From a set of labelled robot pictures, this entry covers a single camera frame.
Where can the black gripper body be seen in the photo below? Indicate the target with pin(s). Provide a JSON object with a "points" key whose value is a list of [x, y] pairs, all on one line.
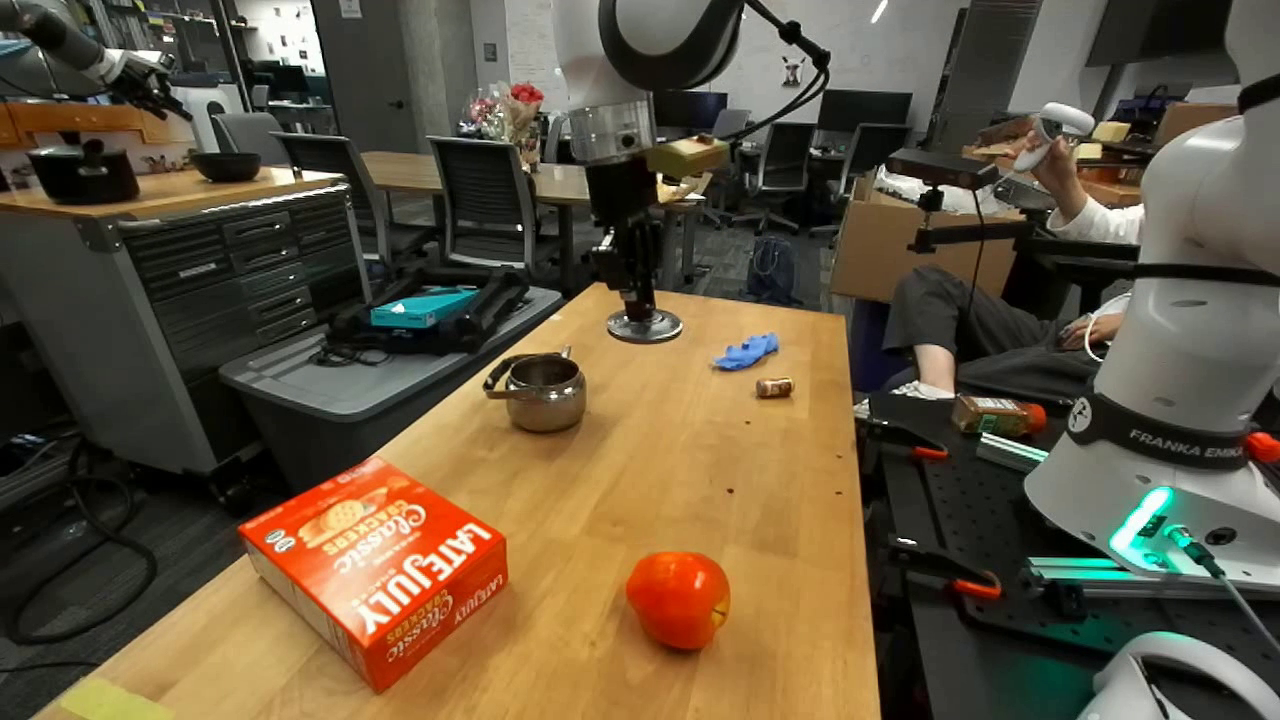
{"points": [[625, 193]]}

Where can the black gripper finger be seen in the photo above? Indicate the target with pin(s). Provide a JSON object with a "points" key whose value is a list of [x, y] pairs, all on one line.
{"points": [[625, 282], [653, 272]]}

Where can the silver metal cup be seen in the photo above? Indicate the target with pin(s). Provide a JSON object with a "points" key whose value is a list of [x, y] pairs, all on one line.
{"points": [[646, 324]]}

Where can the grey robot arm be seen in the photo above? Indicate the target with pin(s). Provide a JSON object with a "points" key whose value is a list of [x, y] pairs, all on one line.
{"points": [[82, 44]]}

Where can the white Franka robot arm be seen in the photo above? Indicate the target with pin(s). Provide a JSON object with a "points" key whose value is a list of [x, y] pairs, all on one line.
{"points": [[1200, 333]]}

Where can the silver metal kettle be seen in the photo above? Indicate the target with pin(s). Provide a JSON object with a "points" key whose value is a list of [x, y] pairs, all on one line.
{"points": [[547, 397]]}

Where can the black pot with lid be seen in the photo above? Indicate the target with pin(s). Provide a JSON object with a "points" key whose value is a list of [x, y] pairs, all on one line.
{"points": [[82, 175]]}

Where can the dark blue bag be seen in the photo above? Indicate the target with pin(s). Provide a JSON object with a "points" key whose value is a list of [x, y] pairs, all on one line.
{"points": [[768, 271]]}

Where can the blue rubber glove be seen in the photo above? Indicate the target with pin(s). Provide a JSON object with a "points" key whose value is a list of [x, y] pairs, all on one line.
{"points": [[745, 353]]}

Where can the flower bouquet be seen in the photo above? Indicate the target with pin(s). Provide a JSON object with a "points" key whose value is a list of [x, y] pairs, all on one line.
{"points": [[512, 109]]}

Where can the grey mesh office chair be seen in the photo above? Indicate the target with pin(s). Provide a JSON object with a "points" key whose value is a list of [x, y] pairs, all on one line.
{"points": [[334, 175], [481, 200]]}

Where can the teal case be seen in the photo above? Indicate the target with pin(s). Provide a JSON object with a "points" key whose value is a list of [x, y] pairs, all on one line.
{"points": [[426, 311]]}

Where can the cardboard box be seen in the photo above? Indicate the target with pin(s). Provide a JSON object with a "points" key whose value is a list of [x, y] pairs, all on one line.
{"points": [[905, 253]]}

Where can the black computer monitor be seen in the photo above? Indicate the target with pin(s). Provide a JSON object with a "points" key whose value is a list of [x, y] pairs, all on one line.
{"points": [[867, 109]]}

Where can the grey plastic storage tote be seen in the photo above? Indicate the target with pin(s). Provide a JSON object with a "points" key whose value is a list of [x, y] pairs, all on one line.
{"points": [[345, 394]]}

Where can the seated person in dark trousers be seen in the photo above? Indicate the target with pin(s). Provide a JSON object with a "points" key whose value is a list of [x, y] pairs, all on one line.
{"points": [[962, 313]]}

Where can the red tomato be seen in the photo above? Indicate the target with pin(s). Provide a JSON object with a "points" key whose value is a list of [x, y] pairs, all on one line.
{"points": [[679, 600]]}

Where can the orange cracker box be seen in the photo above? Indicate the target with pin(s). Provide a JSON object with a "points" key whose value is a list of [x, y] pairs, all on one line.
{"points": [[372, 565]]}

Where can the black bowl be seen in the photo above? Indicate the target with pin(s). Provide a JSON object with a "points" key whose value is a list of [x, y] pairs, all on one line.
{"points": [[224, 166]]}

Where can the white handheld controller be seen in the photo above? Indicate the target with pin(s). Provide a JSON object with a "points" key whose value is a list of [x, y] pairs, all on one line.
{"points": [[1064, 125]]}

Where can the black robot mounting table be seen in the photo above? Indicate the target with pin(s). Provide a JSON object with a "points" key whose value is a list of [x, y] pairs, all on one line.
{"points": [[934, 640]]}

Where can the grey tool cabinet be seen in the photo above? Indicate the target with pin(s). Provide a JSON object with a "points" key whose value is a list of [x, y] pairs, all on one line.
{"points": [[160, 306]]}

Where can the white headset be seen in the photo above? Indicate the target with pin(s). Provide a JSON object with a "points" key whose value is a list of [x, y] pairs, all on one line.
{"points": [[1163, 661]]}

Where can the yellow sponge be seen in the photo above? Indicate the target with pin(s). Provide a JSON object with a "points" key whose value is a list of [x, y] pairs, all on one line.
{"points": [[114, 703]]}

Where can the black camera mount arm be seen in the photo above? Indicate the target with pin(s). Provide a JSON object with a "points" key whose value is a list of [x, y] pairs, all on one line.
{"points": [[1003, 236]]}

